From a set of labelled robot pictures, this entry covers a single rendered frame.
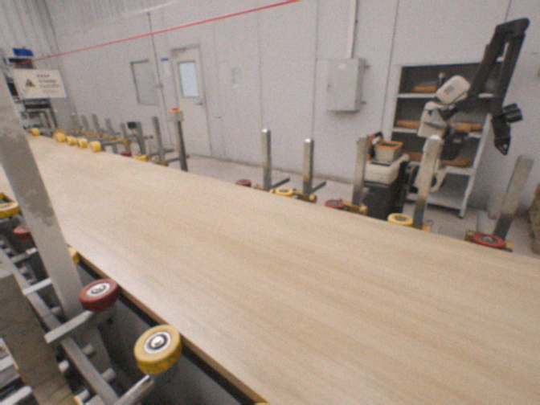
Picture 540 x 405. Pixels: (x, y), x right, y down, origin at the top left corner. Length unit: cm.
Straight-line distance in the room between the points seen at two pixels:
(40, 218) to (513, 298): 108
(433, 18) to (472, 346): 349
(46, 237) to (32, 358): 35
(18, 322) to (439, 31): 380
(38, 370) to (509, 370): 73
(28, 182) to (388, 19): 372
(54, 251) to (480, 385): 90
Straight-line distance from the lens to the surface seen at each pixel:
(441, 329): 67
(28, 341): 52
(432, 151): 111
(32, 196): 79
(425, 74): 376
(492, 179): 387
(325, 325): 60
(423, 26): 384
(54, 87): 482
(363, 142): 115
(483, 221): 135
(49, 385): 57
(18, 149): 77
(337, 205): 110
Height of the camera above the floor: 134
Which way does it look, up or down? 23 degrees down
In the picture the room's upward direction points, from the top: 1 degrees counter-clockwise
